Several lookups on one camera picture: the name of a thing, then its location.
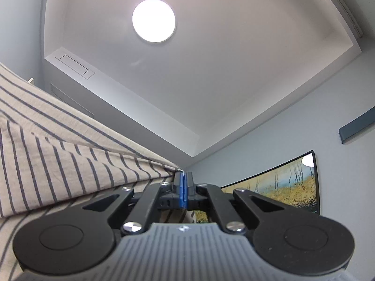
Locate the ceiling curtain rail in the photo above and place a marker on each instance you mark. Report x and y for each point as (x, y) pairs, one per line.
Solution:
(348, 11)

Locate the ceiling air vent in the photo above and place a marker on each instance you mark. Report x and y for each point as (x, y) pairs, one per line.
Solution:
(76, 66)

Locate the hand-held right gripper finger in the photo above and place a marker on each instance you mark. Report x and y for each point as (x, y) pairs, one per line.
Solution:
(180, 196)
(185, 199)

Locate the landscape wall painting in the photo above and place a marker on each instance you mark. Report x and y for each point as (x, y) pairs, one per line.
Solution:
(293, 187)

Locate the dark blue wall shelf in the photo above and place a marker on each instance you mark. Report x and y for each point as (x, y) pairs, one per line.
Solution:
(356, 127)

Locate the beige striped shirt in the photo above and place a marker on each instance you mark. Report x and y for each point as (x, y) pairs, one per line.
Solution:
(58, 166)

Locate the round ceiling lamp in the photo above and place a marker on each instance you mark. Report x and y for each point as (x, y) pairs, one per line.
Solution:
(153, 20)

